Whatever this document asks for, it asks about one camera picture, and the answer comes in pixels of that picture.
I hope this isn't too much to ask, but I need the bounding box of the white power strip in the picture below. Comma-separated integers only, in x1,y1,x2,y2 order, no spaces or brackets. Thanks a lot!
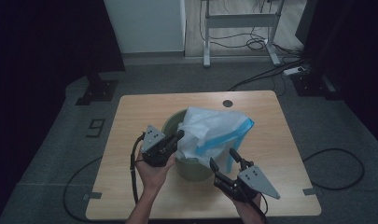
283,65,307,77

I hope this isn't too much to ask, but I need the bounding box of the white trash bag blue band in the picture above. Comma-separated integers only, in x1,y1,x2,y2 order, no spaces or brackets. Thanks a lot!
175,106,256,175

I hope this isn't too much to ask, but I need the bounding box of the dark curtain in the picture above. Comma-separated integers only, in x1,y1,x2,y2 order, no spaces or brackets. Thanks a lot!
295,0,378,150
0,0,126,218

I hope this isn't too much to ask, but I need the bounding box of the green plastic trash bin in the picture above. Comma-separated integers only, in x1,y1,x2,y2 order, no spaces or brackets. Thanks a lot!
161,108,216,183

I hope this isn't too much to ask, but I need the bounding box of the person's left hand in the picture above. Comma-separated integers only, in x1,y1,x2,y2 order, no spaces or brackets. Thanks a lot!
135,152,176,190

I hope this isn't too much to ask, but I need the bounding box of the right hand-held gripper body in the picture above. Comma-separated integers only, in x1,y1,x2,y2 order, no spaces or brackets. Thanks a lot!
215,161,281,203

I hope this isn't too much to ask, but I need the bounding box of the white metal desk frame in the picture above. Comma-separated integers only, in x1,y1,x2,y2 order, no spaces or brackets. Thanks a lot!
200,0,286,68

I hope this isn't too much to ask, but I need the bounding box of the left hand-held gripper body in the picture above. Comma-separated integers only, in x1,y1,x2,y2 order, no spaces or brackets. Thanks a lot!
140,124,177,168

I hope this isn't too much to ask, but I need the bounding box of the long black power cable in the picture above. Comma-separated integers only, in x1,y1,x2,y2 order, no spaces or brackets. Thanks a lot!
227,59,309,92

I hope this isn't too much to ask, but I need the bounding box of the right hand-held gripper cable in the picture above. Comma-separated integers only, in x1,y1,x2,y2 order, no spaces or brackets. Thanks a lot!
250,191,270,218

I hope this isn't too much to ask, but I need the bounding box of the black looped floor cable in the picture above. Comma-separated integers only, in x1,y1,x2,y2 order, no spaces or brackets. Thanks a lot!
302,147,366,191
63,156,103,222

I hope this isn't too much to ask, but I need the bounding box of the tangle of black cables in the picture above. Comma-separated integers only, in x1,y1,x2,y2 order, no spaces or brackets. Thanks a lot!
198,0,302,57

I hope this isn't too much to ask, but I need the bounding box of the white cabinet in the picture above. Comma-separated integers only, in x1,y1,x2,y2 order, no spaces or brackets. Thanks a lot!
103,0,187,54

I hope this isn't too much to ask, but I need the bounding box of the person's right hand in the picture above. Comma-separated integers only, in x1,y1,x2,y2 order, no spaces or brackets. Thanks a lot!
225,192,267,218

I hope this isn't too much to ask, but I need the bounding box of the black stand base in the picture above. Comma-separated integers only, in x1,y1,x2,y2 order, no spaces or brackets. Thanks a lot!
290,73,343,101
75,73,119,106

